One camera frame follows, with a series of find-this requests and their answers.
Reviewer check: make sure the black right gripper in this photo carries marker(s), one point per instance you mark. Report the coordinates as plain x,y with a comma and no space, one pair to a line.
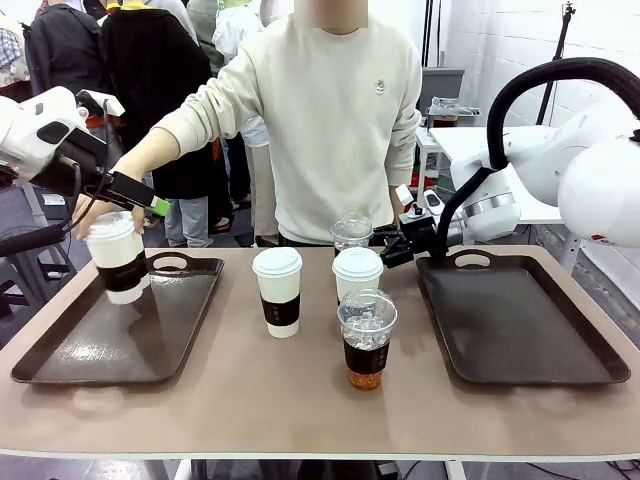
419,235

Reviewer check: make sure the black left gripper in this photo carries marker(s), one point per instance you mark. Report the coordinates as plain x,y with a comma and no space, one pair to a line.
75,160

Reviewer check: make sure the white paper cup black sleeve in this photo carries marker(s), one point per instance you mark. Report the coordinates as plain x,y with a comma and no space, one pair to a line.
116,250

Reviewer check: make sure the person's right forearm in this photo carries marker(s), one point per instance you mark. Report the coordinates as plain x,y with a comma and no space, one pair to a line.
145,155

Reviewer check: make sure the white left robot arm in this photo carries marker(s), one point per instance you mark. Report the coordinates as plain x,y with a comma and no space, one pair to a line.
35,130

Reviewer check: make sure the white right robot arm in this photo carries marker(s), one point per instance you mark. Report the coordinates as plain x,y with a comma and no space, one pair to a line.
575,165

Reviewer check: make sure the clear iced coffee cup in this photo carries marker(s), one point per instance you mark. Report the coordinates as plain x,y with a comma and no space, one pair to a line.
366,345

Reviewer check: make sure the dark brown serving tray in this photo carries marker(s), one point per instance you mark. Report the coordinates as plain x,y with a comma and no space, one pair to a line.
120,330
515,320

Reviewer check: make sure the person's right hand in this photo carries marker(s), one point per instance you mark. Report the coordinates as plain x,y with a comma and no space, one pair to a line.
87,210

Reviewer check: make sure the clear plastic domed cup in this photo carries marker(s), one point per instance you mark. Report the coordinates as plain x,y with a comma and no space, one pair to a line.
351,232

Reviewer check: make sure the short white paper cup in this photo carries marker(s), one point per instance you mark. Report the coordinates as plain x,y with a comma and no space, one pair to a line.
357,272

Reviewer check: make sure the bystander in black jacket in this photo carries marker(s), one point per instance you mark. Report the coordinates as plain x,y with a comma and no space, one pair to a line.
155,95

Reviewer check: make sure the tall white paper cup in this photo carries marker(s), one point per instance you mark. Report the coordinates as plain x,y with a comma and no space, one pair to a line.
278,280

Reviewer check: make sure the person in cream sweater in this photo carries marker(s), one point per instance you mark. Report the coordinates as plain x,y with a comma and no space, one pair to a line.
330,135

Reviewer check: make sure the bystander in dark coat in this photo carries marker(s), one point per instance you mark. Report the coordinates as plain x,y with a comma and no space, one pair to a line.
62,50

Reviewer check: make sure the grey storage box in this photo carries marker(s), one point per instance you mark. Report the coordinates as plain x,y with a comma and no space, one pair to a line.
442,82

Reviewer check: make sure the black tripod stand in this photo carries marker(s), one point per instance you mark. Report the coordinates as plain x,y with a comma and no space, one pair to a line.
557,60

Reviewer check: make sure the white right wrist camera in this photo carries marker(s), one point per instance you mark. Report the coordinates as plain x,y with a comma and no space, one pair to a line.
403,195

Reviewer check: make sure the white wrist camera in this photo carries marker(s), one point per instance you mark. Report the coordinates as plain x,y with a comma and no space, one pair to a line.
403,195
102,102

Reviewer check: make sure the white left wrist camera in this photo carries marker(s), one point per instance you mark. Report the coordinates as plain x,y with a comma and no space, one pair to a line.
102,102

